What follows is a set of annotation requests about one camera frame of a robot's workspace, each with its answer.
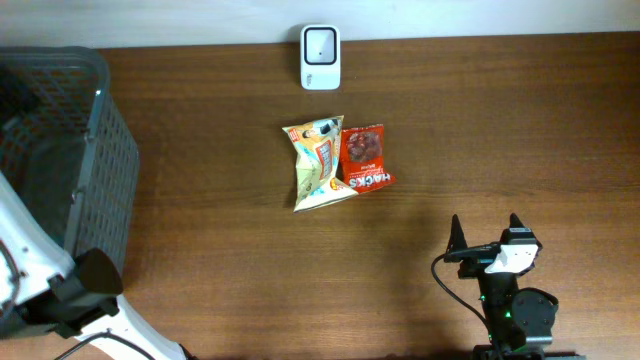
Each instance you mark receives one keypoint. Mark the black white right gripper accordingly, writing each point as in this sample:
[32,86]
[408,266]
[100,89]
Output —
[480,253]

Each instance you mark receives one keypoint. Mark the red Hacks snack bag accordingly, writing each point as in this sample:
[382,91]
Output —
[362,160]

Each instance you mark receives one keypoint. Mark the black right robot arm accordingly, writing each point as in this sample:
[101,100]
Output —
[518,321]

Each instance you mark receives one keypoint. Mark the grey plastic mesh basket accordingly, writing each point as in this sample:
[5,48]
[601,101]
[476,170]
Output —
[72,160]

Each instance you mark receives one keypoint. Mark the beige chips bag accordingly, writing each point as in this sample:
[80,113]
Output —
[317,144]

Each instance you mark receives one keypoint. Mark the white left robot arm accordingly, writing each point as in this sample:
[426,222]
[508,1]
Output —
[44,290]

